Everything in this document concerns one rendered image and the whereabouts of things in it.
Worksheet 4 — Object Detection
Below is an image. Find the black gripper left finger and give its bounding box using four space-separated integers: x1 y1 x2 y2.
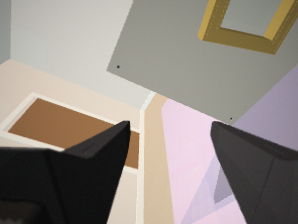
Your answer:
0 120 131 224

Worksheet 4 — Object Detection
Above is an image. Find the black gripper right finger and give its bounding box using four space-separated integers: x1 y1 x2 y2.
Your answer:
211 121 298 224

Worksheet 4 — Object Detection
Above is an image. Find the wooden picture frame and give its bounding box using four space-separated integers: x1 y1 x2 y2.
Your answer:
197 0 298 55

